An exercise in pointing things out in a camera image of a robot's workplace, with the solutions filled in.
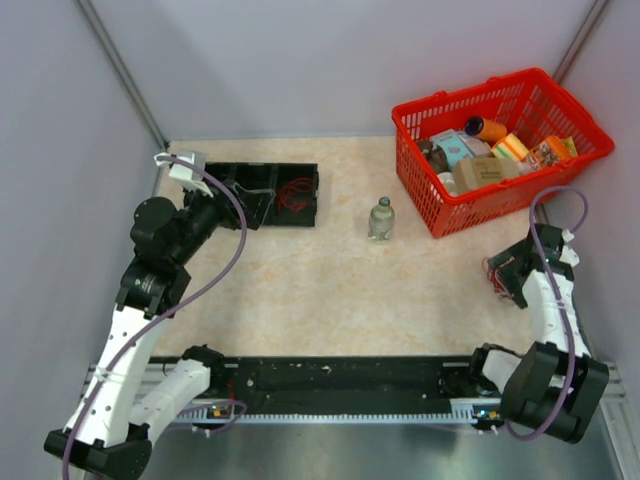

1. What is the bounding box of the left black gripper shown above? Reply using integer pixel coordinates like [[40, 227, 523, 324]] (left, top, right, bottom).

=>
[[170, 179, 274, 266]]

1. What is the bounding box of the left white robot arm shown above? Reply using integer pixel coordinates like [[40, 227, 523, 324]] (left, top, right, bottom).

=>
[[44, 184, 248, 479]]

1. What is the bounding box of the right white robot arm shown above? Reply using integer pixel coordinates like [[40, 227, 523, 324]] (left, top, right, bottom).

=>
[[466, 223, 609, 444]]

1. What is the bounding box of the black three-compartment tray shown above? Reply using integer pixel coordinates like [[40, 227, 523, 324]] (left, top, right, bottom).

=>
[[205, 162, 319, 230]]

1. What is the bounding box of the brown cardboard box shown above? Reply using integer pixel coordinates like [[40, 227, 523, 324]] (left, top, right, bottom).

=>
[[452, 157, 519, 195]]

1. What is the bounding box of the orange snack packet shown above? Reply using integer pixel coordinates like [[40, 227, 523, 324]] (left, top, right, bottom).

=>
[[524, 135, 572, 170]]

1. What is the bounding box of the yellow sponge pack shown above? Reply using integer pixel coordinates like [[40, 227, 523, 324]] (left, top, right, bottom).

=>
[[491, 133, 529, 162]]

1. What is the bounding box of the brown round item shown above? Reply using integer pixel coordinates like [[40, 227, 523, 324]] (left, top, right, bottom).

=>
[[416, 139, 449, 174]]

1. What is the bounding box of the light blue package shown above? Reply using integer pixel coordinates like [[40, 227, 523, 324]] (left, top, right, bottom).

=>
[[430, 129, 474, 170]]

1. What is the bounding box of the orange bottle with dark cap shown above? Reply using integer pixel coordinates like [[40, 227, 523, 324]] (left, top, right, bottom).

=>
[[464, 116, 508, 143]]

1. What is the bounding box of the clear glass soda bottle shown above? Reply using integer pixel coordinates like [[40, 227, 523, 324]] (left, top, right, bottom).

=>
[[368, 197, 395, 242]]

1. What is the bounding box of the red plastic shopping basket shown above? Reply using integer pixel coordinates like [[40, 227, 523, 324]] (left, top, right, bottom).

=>
[[392, 68, 615, 238]]

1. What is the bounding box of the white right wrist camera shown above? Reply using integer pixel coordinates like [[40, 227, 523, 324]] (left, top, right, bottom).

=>
[[559, 229, 580, 268]]

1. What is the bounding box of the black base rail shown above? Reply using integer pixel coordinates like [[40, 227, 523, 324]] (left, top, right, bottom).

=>
[[149, 354, 506, 416]]

